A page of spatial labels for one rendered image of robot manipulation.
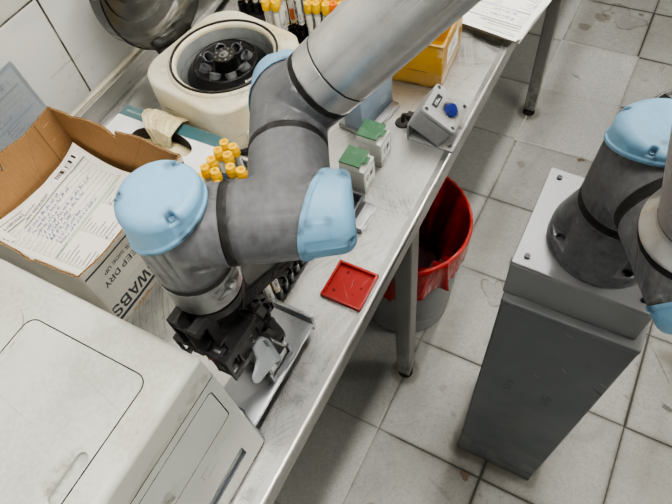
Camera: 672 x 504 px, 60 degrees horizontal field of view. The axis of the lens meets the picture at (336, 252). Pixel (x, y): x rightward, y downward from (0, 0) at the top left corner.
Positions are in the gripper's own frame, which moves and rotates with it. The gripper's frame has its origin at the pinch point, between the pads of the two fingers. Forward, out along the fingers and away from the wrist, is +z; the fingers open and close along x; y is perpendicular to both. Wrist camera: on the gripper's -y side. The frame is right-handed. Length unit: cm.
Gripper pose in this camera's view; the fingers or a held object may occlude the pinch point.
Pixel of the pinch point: (260, 345)
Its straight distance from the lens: 78.0
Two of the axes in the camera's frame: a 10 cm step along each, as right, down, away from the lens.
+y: -4.6, 7.7, -4.4
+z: 1.0, 5.4, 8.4
